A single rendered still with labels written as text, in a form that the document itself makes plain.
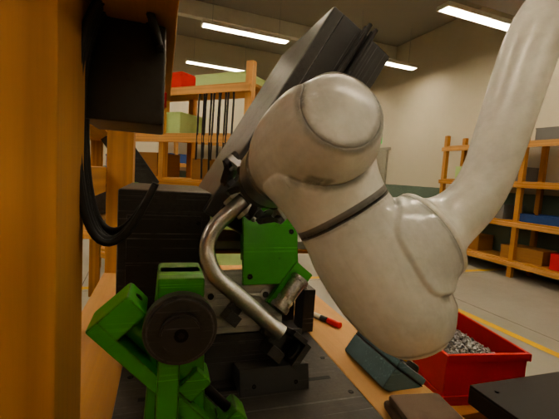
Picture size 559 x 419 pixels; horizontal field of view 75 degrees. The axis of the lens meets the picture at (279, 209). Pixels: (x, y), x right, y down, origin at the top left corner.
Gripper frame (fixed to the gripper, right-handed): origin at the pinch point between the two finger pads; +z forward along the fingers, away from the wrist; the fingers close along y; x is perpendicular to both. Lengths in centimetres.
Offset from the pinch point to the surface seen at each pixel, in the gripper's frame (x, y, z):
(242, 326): 14.7, -17.8, 5.9
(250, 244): 2.9, -7.5, 4.3
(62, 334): 31.2, 2.9, -14.4
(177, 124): -94, 101, 304
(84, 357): 40.9, -1.9, 23.1
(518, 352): -24, -68, 0
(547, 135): -461, -219, 270
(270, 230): -2.0, -8.3, 4.2
